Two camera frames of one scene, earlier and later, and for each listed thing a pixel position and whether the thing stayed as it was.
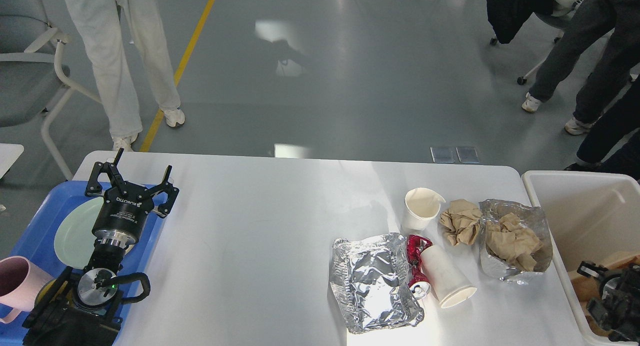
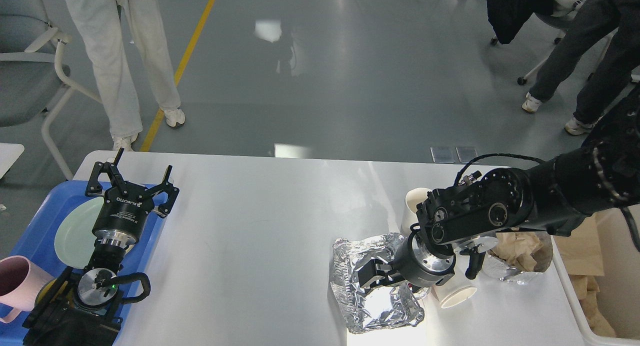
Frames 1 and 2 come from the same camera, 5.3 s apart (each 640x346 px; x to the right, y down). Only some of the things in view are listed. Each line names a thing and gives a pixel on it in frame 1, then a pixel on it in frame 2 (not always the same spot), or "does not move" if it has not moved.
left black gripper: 121,218 does not move
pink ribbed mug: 20,281 does not move
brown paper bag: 586,288 to 581,251
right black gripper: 591,269 to 417,264
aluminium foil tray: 371,278 does not move
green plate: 74,240 does not move
